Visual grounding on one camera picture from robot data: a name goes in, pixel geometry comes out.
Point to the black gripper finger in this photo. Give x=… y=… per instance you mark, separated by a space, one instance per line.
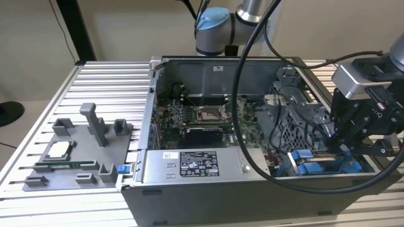
x=382 y=149
x=347 y=118

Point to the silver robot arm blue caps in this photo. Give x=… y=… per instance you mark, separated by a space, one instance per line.
x=215 y=35

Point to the dark plastic disk bay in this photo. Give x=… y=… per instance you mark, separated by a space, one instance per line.
x=331 y=170

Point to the installed blue disk carrier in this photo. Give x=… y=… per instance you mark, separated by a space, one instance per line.
x=311 y=169

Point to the black RAM slot bank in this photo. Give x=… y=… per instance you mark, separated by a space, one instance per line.
x=202 y=99

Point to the gray perforated metal drive cage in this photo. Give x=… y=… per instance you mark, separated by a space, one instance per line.
x=290 y=134

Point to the green motherboard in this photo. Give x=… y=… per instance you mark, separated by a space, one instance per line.
x=252 y=132

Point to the CPU socket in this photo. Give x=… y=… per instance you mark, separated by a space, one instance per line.
x=208 y=116

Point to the black graphics card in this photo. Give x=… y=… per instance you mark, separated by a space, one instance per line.
x=202 y=138

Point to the black open PC case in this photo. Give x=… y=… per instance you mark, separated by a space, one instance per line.
x=220 y=201

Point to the silver power supply unit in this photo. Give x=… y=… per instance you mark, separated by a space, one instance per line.
x=158 y=170

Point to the blue case latch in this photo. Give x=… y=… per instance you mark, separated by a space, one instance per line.
x=123 y=169

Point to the gray plastic parts rack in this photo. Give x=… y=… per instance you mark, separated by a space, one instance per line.
x=86 y=151

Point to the green RAM stick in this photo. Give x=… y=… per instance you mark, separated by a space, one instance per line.
x=74 y=163

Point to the silver CPU chip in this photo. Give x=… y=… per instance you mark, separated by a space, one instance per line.
x=59 y=150

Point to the black upright pole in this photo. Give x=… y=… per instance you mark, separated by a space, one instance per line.
x=78 y=30

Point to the black round stand base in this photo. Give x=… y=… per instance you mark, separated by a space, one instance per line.
x=11 y=113

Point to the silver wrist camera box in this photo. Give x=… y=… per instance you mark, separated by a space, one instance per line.
x=350 y=80

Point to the silver metal bay bracket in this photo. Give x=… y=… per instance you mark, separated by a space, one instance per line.
x=292 y=168

